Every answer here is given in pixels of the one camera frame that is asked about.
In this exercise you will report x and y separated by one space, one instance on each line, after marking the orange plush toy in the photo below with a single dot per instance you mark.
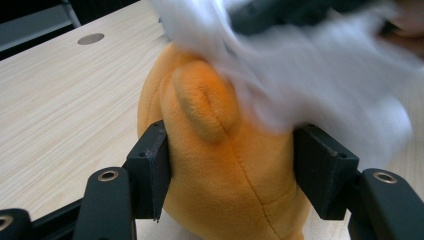
213 166

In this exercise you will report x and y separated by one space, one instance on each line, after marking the white metal stand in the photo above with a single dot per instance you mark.
33 30

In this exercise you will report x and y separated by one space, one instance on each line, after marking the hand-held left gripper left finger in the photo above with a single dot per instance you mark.
151 166

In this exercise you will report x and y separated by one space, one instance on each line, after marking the white wet wipe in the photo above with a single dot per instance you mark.
316 76

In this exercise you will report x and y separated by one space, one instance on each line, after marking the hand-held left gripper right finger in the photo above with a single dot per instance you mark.
321 166

